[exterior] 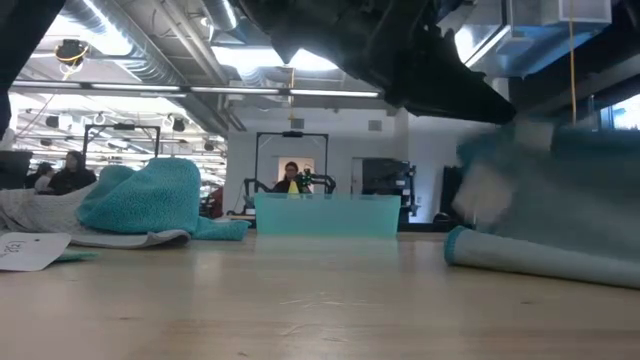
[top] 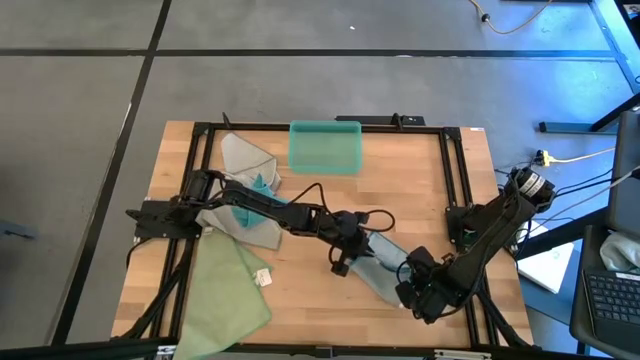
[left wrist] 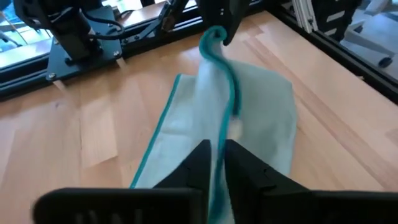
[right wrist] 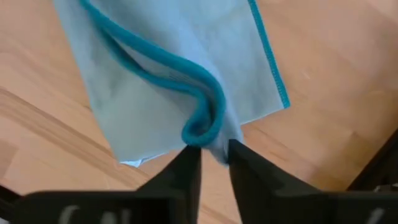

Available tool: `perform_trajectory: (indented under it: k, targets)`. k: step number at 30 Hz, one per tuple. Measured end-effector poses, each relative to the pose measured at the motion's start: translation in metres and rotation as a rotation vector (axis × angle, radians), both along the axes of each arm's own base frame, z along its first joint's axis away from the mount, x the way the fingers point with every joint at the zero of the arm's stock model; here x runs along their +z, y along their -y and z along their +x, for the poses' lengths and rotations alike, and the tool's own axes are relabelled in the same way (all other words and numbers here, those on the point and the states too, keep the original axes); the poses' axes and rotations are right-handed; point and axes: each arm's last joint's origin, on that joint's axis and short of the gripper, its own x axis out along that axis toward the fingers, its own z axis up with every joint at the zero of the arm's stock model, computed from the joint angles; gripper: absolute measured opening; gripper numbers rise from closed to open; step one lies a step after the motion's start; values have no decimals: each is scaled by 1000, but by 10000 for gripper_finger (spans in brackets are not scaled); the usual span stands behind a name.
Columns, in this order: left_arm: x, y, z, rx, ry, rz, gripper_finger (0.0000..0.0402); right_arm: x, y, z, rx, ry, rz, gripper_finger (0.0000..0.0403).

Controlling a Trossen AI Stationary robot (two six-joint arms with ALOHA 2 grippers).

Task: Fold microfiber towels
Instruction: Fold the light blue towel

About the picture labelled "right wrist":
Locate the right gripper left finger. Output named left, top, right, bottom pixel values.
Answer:
left=12, top=146, right=202, bottom=224

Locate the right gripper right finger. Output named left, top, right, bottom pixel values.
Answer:
left=228, top=139, right=398, bottom=224

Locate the light blue microfiber towel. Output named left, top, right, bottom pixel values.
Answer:
left=52, top=0, right=292, bottom=169

